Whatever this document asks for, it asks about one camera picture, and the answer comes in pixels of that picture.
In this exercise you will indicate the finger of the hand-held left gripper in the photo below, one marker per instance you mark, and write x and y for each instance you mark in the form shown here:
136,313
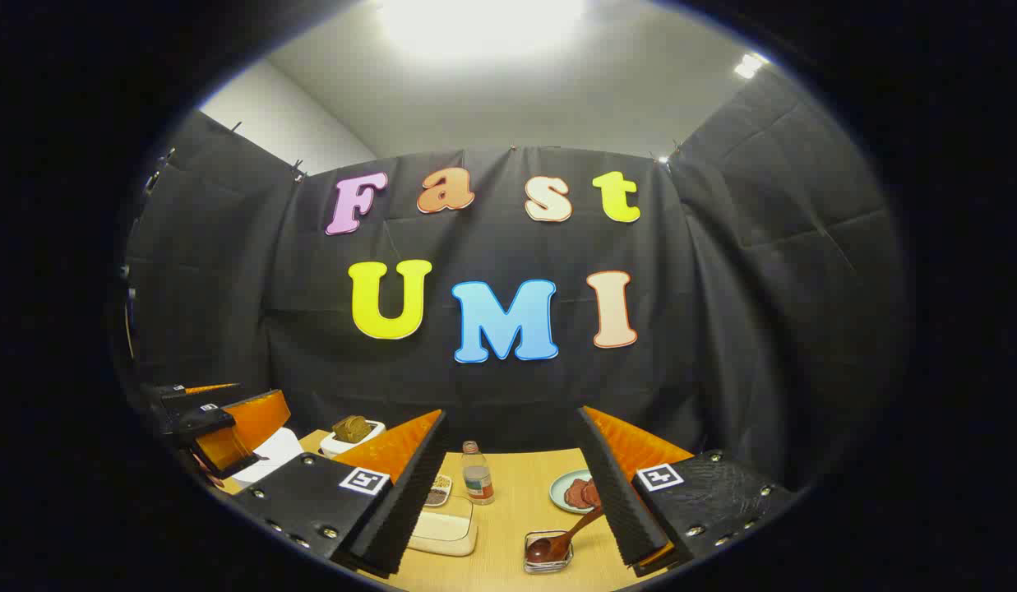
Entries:
200,421
167,395

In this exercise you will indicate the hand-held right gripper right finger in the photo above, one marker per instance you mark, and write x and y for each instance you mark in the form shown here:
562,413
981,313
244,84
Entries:
615,493

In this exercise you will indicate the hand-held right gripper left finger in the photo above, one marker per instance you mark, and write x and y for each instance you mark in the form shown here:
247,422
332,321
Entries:
409,501

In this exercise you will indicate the clear container of rice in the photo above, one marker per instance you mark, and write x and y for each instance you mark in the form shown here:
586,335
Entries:
442,530

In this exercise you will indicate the white rice cooker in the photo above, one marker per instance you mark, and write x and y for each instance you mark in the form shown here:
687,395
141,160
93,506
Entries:
274,452

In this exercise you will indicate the brown wooden spoon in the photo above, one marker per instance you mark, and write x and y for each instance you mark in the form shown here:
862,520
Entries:
549,547

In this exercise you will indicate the red meat slice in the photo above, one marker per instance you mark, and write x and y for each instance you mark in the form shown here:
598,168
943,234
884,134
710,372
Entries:
574,493
594,491

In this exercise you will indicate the white divided grain tray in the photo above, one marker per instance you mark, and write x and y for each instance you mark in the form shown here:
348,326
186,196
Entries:
438,493

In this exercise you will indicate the pale green plate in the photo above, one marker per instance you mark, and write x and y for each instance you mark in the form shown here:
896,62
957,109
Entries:
559,493

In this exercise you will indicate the clear plastic bottle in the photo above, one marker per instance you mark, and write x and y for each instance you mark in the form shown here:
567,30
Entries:
478,481

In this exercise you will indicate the white toaster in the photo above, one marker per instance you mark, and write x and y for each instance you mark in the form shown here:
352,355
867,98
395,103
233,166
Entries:
352,446

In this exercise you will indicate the brown bread slice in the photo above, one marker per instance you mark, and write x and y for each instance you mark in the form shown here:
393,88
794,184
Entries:
352,428

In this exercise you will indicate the black backdrop cloth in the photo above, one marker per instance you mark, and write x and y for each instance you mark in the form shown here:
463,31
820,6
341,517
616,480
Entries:
508,386

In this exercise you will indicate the small ceiling light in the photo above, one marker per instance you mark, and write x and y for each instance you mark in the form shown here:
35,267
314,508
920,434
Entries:
749,66

